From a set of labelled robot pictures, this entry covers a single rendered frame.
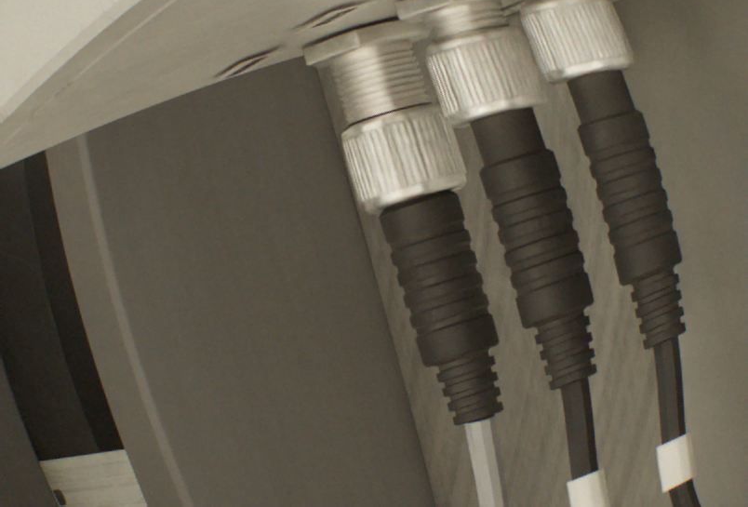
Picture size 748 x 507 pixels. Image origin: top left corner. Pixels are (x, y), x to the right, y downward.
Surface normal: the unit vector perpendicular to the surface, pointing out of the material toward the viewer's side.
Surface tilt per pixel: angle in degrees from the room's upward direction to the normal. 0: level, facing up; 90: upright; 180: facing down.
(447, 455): 90
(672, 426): 51
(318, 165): 44
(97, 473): 27
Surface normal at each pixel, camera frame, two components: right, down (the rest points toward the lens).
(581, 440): 0.00, 0.03
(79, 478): 0.29, -0.42
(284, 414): 0.39, -0.04
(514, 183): -0.29, 0.04
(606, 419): -0.89, 0.25
